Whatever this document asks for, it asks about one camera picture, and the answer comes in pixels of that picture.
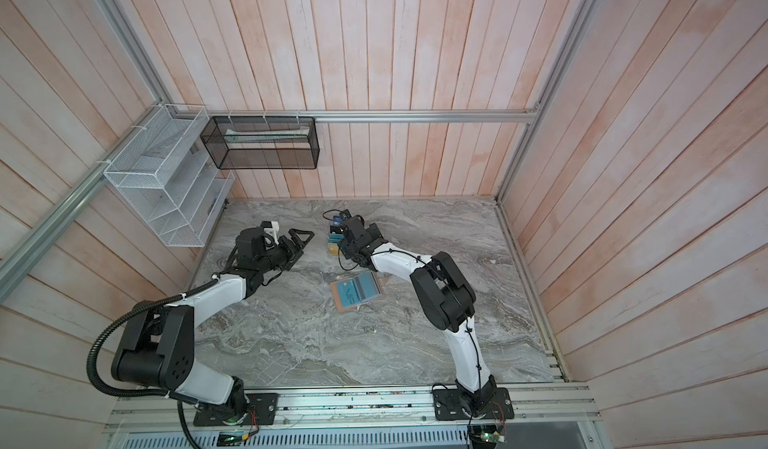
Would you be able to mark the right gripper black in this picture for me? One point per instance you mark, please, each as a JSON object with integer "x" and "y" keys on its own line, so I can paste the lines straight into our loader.
{"x": 375, "y": 233}

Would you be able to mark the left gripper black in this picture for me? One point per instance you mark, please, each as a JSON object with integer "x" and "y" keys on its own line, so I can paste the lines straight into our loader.
{"x": 295, "y": 238}

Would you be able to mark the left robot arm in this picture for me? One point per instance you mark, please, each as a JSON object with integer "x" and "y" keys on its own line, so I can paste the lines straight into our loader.
{"x": 157, "y": 346}

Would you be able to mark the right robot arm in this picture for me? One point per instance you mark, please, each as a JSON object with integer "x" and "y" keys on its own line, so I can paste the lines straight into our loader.
{"x": 445, "y": 295}

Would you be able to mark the black mesh basket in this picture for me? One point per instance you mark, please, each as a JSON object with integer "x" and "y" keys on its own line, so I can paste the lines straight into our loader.
{"x": 262, "y": 142}

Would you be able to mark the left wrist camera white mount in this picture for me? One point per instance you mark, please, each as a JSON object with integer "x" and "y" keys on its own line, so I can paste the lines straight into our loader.
{"x": 271, "y": 228}

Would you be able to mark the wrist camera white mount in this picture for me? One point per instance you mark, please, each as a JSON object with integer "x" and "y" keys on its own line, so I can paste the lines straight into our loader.
{"x": 271, "y": 228}
{"x": 337, "y": 218}

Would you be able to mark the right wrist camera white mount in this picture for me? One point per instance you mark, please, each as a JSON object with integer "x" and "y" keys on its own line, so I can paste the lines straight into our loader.
{"x": 337, "y": 218}

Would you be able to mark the white wire mesh shelf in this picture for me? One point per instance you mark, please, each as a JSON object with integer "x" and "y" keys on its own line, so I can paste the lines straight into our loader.
{"x": 169, "y": 178}

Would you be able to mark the aluminium front rail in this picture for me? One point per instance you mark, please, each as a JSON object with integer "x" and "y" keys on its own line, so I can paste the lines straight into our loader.
{"x": 334, "y": 407}

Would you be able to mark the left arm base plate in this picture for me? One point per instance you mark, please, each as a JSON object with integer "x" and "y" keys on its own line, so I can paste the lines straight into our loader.
{"x": 255, "y": 408}

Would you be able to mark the horizontal aluminium wall rail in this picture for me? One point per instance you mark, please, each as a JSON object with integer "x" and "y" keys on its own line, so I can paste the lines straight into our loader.
{"x": 393, "y": 116}

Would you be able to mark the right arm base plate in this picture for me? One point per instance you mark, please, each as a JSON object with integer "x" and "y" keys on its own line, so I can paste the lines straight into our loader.
{"x": 456, "y": 404}

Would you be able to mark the left aluminium wall rail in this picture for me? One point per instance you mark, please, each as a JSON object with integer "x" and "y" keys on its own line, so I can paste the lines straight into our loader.
{"x": 25, "y": 255}

